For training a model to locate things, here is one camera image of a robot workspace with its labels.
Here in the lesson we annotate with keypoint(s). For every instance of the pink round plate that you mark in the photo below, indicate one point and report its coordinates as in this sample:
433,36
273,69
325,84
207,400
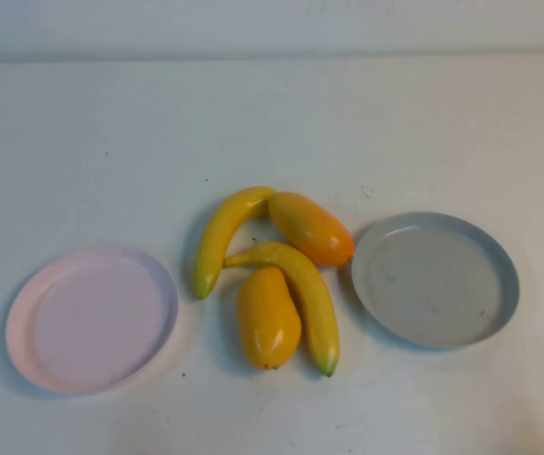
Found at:
96,322

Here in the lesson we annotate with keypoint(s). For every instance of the yellow mango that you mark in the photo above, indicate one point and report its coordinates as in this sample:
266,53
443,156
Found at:
267,317

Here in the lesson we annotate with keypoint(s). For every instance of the long yellow banana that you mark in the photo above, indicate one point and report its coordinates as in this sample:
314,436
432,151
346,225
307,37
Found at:
310,294

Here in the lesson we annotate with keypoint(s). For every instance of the short curved yellow banana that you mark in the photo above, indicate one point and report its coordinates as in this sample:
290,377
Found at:
220,232

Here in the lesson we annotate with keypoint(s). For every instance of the orange-tinted mango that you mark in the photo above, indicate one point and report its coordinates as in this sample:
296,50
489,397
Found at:
310,227

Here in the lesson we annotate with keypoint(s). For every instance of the grey-blue round plate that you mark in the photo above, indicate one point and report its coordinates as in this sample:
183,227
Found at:
433,284

